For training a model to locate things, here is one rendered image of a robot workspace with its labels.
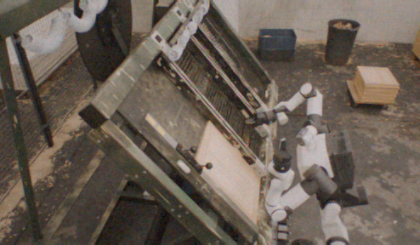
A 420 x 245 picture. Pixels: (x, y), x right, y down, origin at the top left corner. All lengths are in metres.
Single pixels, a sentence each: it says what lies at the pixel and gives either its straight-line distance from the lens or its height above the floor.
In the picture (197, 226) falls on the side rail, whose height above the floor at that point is 1.21.
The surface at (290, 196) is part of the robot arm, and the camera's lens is 1.94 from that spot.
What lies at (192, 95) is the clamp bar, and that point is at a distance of 2.17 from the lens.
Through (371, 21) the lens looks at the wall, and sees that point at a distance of 7.46.
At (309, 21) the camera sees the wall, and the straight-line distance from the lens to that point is 7.21.
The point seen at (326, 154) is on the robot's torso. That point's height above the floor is 1.37.
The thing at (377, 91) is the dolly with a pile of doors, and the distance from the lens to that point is 5.15.
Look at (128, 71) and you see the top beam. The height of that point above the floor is 1.84.
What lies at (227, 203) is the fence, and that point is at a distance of 1.99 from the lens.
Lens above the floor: 2.60
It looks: 35 degrees down
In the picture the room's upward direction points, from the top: straight up
